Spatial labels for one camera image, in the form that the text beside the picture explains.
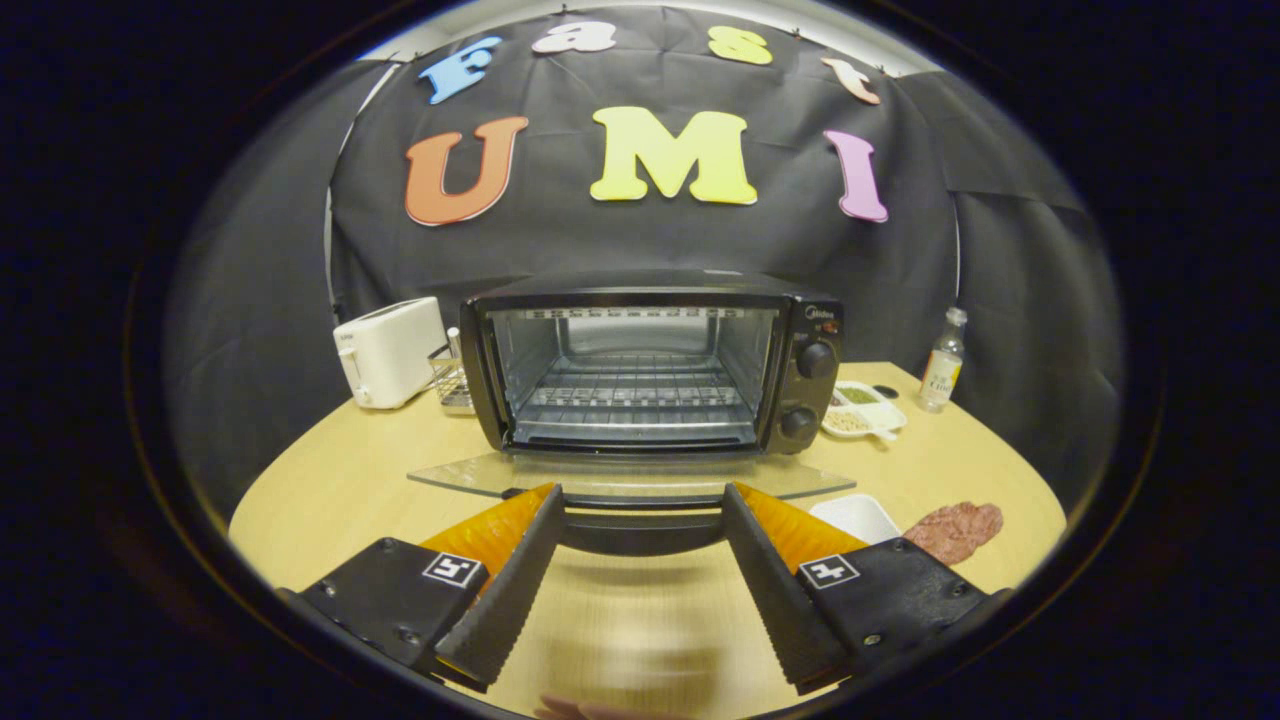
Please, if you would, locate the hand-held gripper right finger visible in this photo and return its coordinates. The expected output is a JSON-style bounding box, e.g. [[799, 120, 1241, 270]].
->
[[722, 483, 991, 698]]

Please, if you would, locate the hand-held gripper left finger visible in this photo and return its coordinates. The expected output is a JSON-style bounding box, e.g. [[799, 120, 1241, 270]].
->
[[283, 484, 566, 693]]

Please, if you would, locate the brown meat piece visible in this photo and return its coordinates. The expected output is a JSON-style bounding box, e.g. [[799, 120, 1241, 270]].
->
[[903, 502, 1004, 566]]

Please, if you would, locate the black toaster oven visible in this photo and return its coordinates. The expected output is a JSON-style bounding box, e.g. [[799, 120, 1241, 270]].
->
[[408, 268, 857, 557]]

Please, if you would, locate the white bread toaster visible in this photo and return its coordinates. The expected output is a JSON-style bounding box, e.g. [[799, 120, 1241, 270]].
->
[[333, 297, 448, 410]]

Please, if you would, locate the small white plastic tray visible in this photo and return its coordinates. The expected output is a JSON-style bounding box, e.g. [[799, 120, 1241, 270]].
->
[[810, 494, 901, 546]]

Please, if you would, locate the white divided dish with beans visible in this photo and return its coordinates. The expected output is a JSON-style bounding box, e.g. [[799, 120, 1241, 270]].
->
[[822, 380, 909, 441]]

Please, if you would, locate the small clear glass bottle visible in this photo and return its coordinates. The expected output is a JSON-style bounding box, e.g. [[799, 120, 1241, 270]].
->
[[920, 307, 969, 413]]

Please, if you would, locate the metal wire rack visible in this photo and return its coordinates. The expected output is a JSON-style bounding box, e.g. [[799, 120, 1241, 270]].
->
[[430, 327, 477, 416]]

